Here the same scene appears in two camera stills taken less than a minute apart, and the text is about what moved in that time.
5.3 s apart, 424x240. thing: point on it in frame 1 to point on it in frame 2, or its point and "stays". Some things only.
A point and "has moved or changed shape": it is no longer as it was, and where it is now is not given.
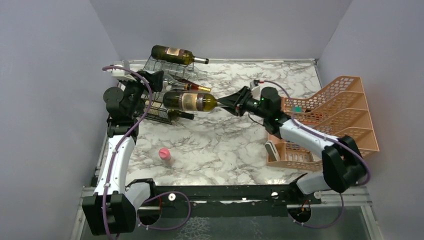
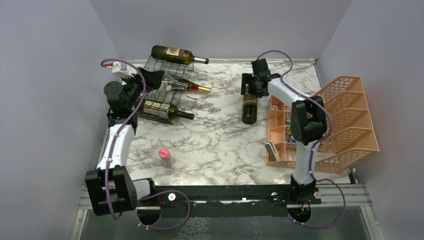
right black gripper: (236, 102) to (247, 79)
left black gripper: (154, 79) stays
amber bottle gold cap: (188, 85) stays
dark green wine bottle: (176, 55) stays
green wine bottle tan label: (189, 101) has moved or changed shape
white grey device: (273, 154) stays
